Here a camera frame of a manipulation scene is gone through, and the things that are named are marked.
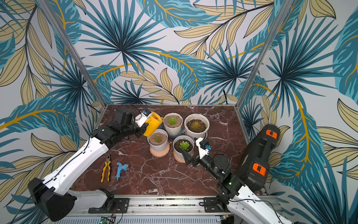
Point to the white ribbed pot green succulent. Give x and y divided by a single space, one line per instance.
173 124

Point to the white pot dark soil succulent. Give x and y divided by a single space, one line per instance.
180 144

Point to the right metal frame post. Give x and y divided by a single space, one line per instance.
265 48

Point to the metal frame post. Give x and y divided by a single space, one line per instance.
265 48
55 22

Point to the blue spray nozzle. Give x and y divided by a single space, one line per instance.
121 167

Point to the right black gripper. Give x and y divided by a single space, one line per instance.
194 159

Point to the left metal frame post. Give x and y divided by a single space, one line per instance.
55 22

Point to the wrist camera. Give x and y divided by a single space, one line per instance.
203 146
143 117

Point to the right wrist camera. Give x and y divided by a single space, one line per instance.
203 146

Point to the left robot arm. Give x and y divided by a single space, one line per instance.
53 194

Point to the yellow watering can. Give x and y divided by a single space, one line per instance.
154 121

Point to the blue pot red succulent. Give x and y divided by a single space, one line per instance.
161 126

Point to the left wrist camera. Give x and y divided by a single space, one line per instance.
143 117

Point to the large white round pot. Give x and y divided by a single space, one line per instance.
196 126

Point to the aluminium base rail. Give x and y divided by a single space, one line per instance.
161 210

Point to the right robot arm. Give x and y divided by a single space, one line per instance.
237 189

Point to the white pot pink soil succulent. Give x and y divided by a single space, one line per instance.
158 142

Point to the yellow handled pliers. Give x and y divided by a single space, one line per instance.
107 169

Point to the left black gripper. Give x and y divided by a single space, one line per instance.
142 129

